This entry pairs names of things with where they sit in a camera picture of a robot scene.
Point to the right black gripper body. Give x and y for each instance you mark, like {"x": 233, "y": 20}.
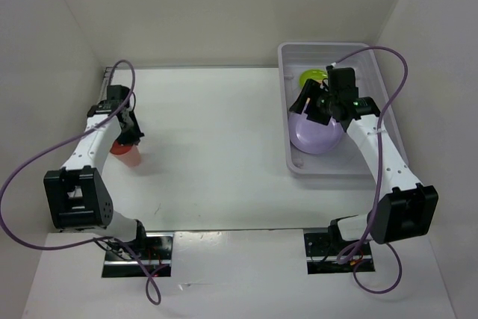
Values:
{"x": 334, "y": 98}

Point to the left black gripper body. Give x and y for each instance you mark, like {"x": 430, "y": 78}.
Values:
{"x": 131, "y": 133}

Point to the green plate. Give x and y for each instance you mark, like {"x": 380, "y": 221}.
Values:
{"x": 317, "y": 75}

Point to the purple plate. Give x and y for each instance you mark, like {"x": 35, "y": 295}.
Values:
{"x": 311, "y": 137}

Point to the red cup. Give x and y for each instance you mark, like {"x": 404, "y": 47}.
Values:
{"x": 129, "y": 155}

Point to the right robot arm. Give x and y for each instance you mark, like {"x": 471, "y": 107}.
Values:
{"x": 404, "y": 207}

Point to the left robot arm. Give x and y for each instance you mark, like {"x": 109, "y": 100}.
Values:
{"x": 78, "y": 198}

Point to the clear plastic bin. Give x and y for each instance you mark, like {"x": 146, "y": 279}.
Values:
{"x": 345, "y": 160}

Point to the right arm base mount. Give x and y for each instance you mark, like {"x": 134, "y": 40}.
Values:
{"x": 321, "y": 251}

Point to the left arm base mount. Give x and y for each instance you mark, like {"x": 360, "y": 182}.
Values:
{"x": 156, "y": 257}

